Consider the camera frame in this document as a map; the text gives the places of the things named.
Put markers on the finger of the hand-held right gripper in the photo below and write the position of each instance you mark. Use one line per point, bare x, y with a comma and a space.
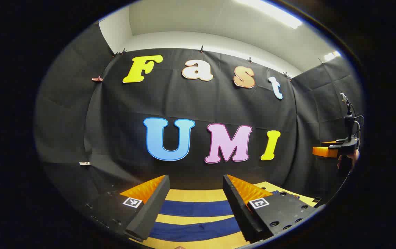
322, 151

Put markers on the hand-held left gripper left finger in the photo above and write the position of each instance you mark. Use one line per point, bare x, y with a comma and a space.
153, 211

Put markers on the blue denim jeans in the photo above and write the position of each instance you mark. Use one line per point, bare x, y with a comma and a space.
194, 208

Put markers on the small red clip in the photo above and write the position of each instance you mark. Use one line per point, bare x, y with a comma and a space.
97, 79

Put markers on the small ceiling light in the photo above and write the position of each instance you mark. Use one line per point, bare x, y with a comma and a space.
333, 55

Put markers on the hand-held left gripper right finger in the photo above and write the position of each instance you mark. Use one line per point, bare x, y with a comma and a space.
239, 211

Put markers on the small white tag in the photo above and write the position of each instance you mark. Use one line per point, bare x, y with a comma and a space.
84, 163

